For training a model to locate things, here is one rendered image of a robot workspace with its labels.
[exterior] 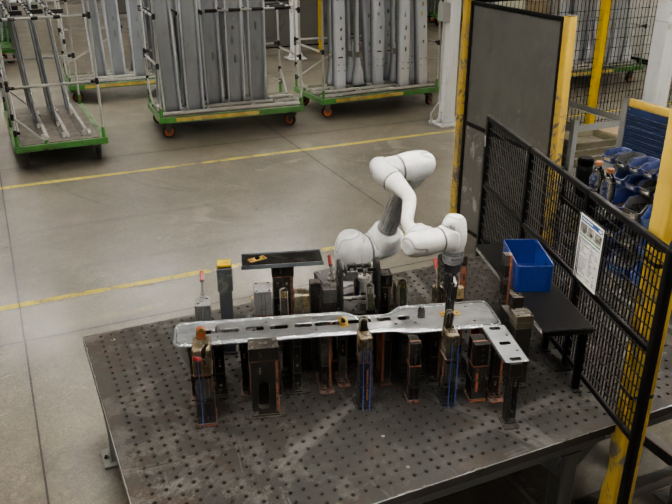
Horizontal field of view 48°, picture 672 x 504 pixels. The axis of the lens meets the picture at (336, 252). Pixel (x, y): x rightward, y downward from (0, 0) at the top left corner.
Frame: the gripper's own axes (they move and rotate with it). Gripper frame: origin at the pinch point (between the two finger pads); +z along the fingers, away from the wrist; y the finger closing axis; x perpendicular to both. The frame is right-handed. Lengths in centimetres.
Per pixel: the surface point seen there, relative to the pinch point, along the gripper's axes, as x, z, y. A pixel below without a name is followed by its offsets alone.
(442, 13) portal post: 185, -39, -681
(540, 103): 123, -35, -211
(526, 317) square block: 28.0, -0.6, 16.8
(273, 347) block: -77, 2, 21
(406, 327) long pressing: -20.9, 4.6, 8.5
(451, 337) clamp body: -6.4, 1.1, 24.9
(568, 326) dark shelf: 44.2, 1.9, 22.4
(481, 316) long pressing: 13.3, 4.8, 3.9
